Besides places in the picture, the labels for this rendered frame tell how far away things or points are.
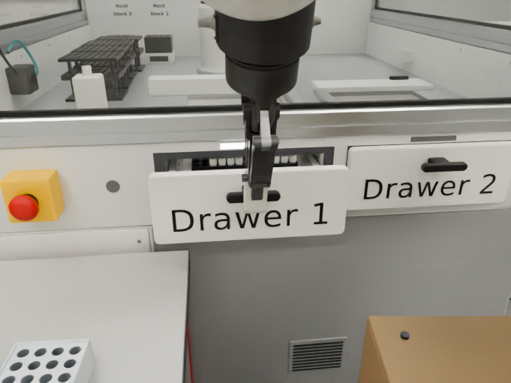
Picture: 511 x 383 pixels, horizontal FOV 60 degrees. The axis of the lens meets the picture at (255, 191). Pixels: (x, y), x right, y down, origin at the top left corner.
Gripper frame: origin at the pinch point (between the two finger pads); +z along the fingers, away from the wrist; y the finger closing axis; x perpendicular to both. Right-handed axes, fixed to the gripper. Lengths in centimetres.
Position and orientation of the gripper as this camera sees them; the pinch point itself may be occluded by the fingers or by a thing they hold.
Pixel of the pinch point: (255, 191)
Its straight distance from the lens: 58.0
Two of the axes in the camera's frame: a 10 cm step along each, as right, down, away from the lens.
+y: 1.0, 7.1, -7.0
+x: 9.9, -0.5, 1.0
